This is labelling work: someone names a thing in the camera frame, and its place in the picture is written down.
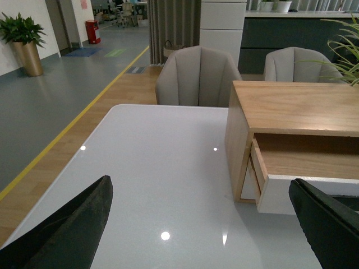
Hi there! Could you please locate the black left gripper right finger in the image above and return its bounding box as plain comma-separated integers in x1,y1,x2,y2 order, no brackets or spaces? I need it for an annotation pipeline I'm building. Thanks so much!
289,178,358,268

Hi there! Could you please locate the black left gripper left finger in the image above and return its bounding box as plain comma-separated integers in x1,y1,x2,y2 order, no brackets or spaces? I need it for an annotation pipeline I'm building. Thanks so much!
1,175,113,268

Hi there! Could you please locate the white front wooden drawer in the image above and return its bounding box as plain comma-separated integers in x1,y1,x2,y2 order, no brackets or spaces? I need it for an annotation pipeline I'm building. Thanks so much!
248,133,358,215

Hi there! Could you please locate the wooden drawer cabinet box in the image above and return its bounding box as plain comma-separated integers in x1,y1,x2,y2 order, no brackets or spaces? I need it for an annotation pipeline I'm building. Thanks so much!
225,81,358,203

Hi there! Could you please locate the grey upholstered chair right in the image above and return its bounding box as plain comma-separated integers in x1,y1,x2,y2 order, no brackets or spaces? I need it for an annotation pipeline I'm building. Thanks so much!
264,47,344,84

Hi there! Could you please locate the grey upholstered chair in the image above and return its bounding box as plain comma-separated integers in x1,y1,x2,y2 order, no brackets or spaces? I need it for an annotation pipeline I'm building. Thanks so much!
264,47,344,84
155,46,242,108

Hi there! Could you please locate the green spider plant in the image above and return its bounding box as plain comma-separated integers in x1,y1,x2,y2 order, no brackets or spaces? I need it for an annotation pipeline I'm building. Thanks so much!
299,14,358,86

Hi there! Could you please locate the blue floor mat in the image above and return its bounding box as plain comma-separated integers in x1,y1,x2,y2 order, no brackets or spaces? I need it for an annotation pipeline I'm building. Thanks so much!
64,48,101,57

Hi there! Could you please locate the grey upholstered chair left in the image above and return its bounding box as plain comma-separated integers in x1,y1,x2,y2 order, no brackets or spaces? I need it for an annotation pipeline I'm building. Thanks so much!
155,46,242,108

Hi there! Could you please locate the dark grey counter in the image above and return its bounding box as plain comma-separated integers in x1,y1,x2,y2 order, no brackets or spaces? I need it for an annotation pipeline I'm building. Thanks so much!
238,12,352,74

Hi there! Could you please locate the potted plant in gold vase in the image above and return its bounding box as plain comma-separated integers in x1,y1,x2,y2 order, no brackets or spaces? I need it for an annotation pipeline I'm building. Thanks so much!
1,13,45,77

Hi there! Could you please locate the woven basket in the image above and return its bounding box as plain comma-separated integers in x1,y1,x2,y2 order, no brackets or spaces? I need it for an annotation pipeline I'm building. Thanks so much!
163,40,187,58

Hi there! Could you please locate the red bin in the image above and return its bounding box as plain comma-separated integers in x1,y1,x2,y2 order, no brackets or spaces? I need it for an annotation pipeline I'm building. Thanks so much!
85,20,101,44

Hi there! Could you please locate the white planter pot right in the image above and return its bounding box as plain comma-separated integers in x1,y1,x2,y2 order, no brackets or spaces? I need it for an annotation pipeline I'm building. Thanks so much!
276,0,292,13

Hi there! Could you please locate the white planter pot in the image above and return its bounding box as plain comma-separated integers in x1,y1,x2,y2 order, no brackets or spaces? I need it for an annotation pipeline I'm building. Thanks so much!
276,0,292,13
257,0,274,12

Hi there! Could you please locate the white planter pot left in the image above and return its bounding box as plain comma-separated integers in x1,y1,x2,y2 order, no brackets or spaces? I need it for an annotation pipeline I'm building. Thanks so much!
257,0,274,12

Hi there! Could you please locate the white pillar cabinet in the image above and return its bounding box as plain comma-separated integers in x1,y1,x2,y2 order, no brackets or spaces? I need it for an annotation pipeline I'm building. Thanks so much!
199,1,247,65

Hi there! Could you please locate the office chair in background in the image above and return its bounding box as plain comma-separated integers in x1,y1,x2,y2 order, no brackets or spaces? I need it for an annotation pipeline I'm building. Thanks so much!
115,2,136,27

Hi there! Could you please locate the grey curtain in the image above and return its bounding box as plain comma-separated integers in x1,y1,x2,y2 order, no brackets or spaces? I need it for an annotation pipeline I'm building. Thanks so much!
148,0,201,65

